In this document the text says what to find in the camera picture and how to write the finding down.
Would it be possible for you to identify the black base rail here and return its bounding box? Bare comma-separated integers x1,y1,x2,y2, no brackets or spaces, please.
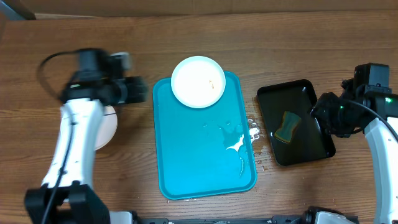
108,205,360,224

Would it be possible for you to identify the black plastic tray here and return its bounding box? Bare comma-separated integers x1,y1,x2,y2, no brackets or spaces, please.
257,79,336,166

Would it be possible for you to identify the blue plastic tray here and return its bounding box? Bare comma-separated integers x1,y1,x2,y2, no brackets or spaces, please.
153,72,257,200

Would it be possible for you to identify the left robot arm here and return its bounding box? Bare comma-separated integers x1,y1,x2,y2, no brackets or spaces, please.
24,77,147,223

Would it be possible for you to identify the green yellow sponge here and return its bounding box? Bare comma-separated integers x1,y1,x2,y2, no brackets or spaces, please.
274,111,302,144

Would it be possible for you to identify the light blue rimmed plate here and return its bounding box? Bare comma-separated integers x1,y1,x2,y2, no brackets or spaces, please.
171,56,226,109

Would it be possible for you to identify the white plate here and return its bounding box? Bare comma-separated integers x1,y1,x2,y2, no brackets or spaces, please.
95,106,118,150

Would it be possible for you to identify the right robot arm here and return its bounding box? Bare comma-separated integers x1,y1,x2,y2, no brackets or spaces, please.
310,91,397,223

